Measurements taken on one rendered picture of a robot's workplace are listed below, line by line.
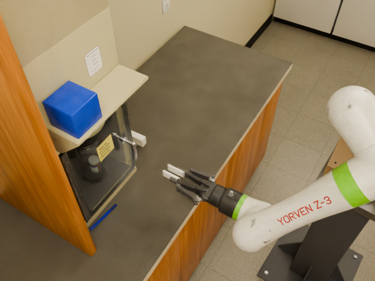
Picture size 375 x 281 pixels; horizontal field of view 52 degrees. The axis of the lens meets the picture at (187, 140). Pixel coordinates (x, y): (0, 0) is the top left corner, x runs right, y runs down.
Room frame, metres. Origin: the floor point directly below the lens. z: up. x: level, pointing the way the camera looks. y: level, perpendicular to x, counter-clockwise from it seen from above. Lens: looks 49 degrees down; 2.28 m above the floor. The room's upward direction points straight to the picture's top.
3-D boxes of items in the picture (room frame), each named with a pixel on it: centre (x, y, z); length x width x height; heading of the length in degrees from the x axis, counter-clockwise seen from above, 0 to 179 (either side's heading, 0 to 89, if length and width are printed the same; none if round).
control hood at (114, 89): (0.81, 0.25, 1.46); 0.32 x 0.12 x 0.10; 149
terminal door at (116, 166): (0.84, 0.29, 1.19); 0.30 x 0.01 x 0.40; 148
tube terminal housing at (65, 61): (0.91, 0.41, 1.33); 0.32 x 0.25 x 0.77; 149
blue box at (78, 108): (0.73, 0.30, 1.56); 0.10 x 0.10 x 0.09; 59
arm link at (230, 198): (0.70, -0.15, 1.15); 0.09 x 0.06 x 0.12; 149
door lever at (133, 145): (0.92, 0.21, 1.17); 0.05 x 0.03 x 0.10; 58
